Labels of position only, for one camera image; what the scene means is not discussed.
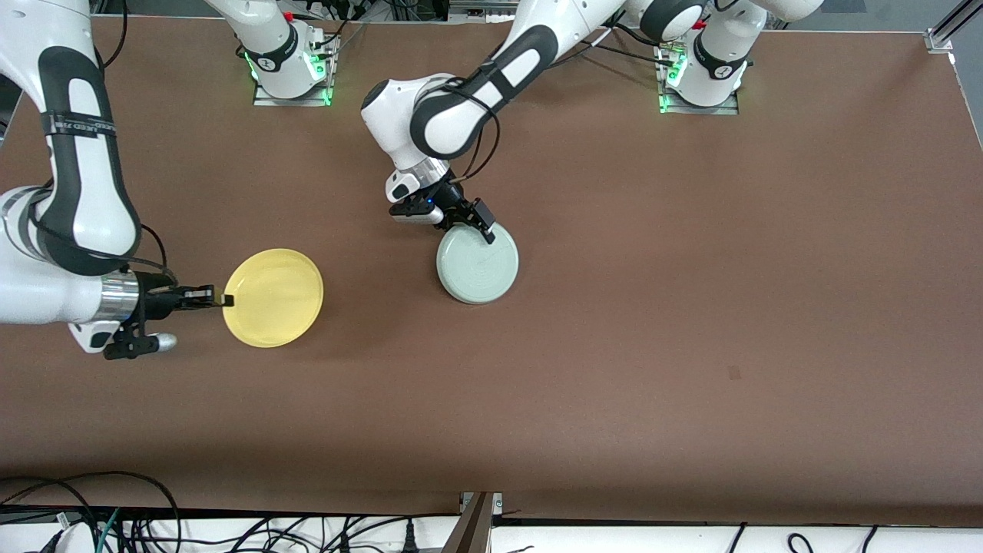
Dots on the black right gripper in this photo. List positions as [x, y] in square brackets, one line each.
[156, 302]

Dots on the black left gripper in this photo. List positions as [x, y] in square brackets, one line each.
[448, 201]

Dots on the pale green round plate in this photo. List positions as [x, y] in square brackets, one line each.
[477, 265]

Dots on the yellow round plate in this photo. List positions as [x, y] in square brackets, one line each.
[273, 298]

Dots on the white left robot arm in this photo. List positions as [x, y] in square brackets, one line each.
[530, 61]

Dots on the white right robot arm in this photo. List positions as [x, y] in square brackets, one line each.
[84, 153]

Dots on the brown table cover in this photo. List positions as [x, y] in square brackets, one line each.
[614, 307]

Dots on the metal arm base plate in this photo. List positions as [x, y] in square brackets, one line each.
[307, 100]
[726, 110]

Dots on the aluminium frame rail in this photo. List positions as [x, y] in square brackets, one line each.
[476, 9]

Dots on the aluminium frame post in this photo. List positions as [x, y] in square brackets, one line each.
[476, 530]

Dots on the aluminium corner bracket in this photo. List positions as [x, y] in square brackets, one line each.
[938, 40]

